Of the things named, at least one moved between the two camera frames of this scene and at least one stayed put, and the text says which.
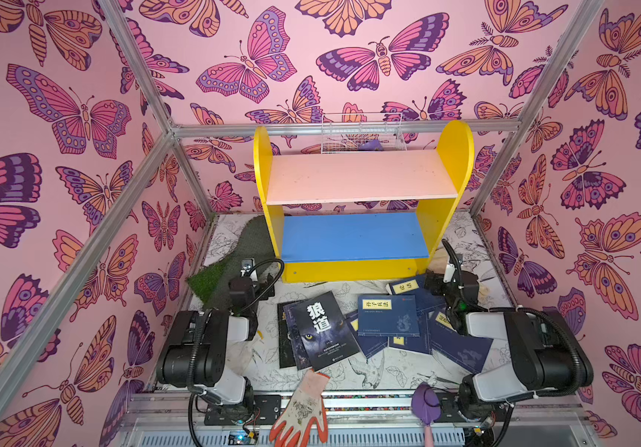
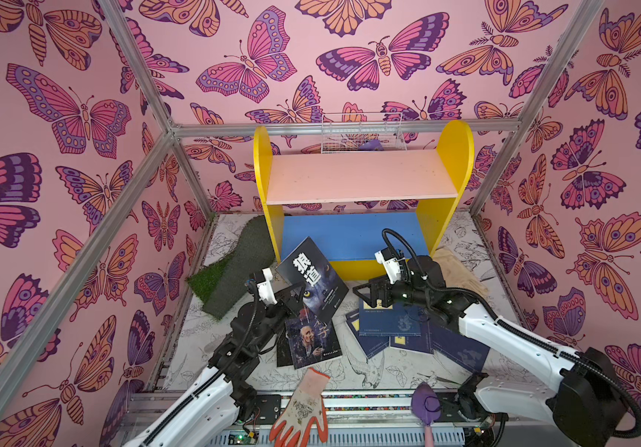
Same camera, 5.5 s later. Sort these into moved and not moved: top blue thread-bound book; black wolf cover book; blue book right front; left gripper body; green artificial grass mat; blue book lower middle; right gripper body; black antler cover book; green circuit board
Moved: right gripper body; black wolf cover book; left gripper body
Not moved: top blue thread-bound book; green circuit board; green artificial grass mat; blue book lower middle; black antler cover book; blue book right front
